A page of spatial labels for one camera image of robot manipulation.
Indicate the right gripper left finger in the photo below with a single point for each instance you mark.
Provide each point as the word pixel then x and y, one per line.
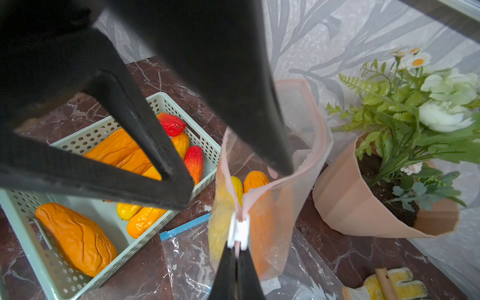
pixel 224 286

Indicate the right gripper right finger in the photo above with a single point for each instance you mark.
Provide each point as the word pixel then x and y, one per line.
pixel 248 284

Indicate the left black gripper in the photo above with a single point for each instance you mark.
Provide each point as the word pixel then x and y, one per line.
pixel 25 21

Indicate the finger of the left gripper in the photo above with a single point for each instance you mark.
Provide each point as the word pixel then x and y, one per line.
pixel 136 164
pixel 219 49

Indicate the clear zip-top bag pink zipper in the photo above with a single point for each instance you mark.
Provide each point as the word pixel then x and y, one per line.
pixel 249 176

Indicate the stack of clear zip bags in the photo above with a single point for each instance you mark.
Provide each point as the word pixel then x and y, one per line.
pixel 192 276

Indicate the red mango top left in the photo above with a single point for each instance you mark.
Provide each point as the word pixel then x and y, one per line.
pixel 173 125

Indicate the long orange mango front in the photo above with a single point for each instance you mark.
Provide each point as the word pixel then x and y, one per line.
pixel 113 149

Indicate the yellow orange mango small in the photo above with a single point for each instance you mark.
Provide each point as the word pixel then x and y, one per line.
pixel 181 144

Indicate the large orange mango left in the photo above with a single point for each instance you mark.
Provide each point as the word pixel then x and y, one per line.
pixel 81 241

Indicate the red orange mango right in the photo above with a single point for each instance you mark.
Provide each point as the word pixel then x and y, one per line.
pixel 194 162

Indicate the yellow green garden gloves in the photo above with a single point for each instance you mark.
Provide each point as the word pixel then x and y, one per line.
pixel 388 284

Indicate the potted artificial plant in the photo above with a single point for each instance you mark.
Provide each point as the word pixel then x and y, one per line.
pixel 385 184

